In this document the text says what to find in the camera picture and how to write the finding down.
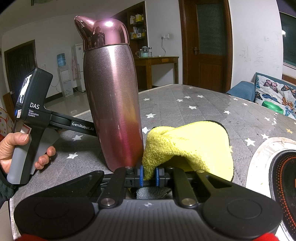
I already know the green plastic container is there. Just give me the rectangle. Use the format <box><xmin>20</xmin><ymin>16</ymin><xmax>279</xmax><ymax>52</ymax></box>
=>
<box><xmin>262</xmin><ymin>101</ymin><xmax>283</xmax><ymax>114</ymax></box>

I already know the yellow microfiber cloth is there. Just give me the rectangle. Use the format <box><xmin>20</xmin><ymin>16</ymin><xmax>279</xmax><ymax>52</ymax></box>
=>
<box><xmin>142</xmin><ymin>121</ymin><xmax>234</xmax><ymax>181</ymax></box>

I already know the butterfly-patterned pillow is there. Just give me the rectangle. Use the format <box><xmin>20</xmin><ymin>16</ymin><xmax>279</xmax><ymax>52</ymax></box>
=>
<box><xmin>254</xmin><ymin>73</ymin><xmax>295</xmax><ymax>120</ymax></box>

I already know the brown wooden door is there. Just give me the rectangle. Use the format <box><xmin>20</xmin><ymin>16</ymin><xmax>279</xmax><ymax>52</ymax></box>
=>
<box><xmin>179</xmin><ymin>0</ymin><xmax>233</xmax><ymax>93</ymax></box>

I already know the grey star-patterned mattress cover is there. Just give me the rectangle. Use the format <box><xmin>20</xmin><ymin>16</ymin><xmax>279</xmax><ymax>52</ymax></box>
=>
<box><xmin>9</xmin><ymin>84</ymin><xmax>295</xmax><ymax>208</ymax></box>

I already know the white refrigerator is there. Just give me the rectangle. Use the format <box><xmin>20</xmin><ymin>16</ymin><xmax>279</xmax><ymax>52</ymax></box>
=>
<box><xmin>71</xmin><ymin>44</ymin><xmax>86</xmax><ymax>92</ymax></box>

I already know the dark green window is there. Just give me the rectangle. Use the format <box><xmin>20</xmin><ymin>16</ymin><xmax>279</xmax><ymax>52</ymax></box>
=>
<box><xmin>280</xmin><ymin>12</ymin><xmax>296</xmax><ymax>66</ymax></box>

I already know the pink metallic thermos bottle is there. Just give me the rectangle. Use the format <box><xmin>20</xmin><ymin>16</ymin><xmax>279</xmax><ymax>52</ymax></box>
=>
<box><xmin>74</xmin><ymin>16</ymin><xmax>144</xmax><ymax>171</ymax></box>

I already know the white wall socket with cable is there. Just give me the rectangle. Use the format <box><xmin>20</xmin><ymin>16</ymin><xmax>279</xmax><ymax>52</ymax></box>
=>
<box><xmin>161</xmin><ymin>34</ymin><xmax>170</xmax><ymax>56</ymax></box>

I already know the brown wooden side table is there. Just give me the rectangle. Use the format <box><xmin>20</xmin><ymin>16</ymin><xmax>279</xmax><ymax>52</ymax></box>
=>
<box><xmin>134</xmin><ymin>56</ymin><xmax>179</xmax><ymax>91</ymax></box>

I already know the person's left hand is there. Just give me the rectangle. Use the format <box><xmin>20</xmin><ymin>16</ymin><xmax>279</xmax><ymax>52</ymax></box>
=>
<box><xmin>0</xmin><ymin>132</ymin><xmax>57</xmax><ymax>175</ymax></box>

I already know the dark wooden shelf unit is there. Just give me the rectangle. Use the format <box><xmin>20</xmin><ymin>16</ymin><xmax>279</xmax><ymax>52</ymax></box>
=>
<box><xmin>112</xmin><ymin>1</ymin><xmax>148</xmax><ymax>58</ymax></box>

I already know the white water dispenser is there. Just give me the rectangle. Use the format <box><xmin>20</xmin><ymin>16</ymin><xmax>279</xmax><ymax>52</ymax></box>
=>
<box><xmin>57</xmin><ymin>53</ymin><xmax>73</xmax><ymax>97</ymax></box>

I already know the light green electric kettle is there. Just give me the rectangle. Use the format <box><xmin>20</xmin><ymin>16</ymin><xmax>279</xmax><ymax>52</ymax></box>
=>
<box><xmin>136</xmin><ymin>46</ymin><xmax>149</xmax><ymax>58</ymax></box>

